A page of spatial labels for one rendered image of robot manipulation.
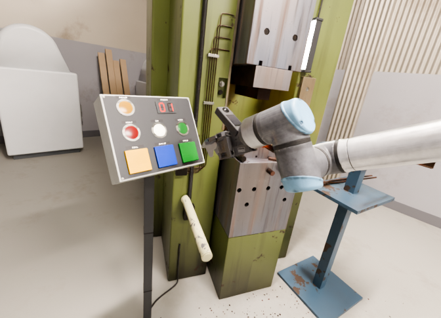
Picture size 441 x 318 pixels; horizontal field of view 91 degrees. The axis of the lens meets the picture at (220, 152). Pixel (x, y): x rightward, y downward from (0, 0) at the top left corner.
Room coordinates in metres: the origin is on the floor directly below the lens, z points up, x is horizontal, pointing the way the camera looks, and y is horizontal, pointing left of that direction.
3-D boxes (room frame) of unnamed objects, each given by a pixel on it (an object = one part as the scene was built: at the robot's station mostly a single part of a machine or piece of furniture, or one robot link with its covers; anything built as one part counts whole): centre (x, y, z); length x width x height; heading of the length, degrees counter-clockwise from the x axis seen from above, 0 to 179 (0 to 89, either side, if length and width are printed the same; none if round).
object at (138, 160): (0.65, 0.26, 1.01); 0.07 x 0.05 x 0.07; 137
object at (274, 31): (1.31, -0.17, 1.56); 0.42 x 0.39 x 0.40; 22
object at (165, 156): (0.72, 0.19, 1.01); 0.07 x 0.05 x 0.07; 137
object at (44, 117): (3.03, 2.58, 0.82); 0.87 x 0.70 x 1.64; 136
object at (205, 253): (0.88, 0.08, 0.62); 0.44 x 0.05 x 0.05; 22
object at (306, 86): (1.33, -0.45, 1.27); 0.09 x 0.02 x 0.17; 112
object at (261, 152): (1.29, -0.13, 0.96); 0.42 x 0.20 x 0.09; 22
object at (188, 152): (0.80, 0.12, 1.01); 0.07 x 0.05 x 0.07; 137
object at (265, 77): (1.29, -0.13, 1.32); 0.42 x 0.20 x 0.10; 22
